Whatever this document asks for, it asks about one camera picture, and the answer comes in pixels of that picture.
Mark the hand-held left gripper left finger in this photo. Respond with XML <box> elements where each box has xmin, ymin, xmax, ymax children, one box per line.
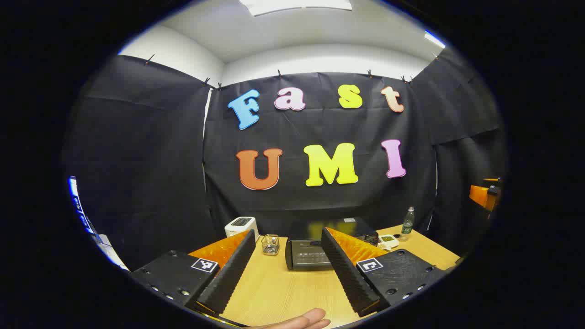
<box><xmin>132</xmin><ymin>228</ymin><xmax>256</xmax><ymax>317</ymax></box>

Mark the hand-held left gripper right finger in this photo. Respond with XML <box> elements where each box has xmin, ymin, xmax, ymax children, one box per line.
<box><xmin>321</xmin><ymin>227</ymin><xmax>451</xmax><ymax>318</ymax></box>

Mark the black electric oven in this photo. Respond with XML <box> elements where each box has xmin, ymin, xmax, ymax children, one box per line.
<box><xmin>285</xmin><ymin>217</ymin><xmax>379</xmax><ymax>271</ymax></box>

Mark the clear utensil holder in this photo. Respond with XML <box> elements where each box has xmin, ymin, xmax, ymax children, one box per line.
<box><xmin>261</xmin><ymin>234</ymin><xmax>280</xmax><ymax>256</ymax></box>

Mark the white toaster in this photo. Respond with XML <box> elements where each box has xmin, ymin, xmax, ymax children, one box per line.
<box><xmin>224</xmin><ymin>217</ymin><xmax>259</xmax><ymax>241</ymax></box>

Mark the clear plastic water bottle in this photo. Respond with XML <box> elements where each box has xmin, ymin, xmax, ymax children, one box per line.
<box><xmin>401</xmin><ymin>207</ymin><xmax>415</xmax><ymax>241</ymax></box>

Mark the black backdrop cloth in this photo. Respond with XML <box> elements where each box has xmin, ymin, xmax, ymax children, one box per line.
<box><xmin>62</xmin><ymin>46</ymin><xmax>508</xmax><ymax>270</ymax></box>

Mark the small ceiling light panel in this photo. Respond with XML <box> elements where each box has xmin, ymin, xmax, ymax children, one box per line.
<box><xmin>424</xmin><ymin>30</ymin><xmax>446</xmax><ymax>49</ymax></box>

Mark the large ceiling light panel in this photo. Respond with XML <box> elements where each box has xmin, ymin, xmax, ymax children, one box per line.
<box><xmin>239</xmin><ymin>0</ymin><xmax>353</xmax><ymax>17</ymax></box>

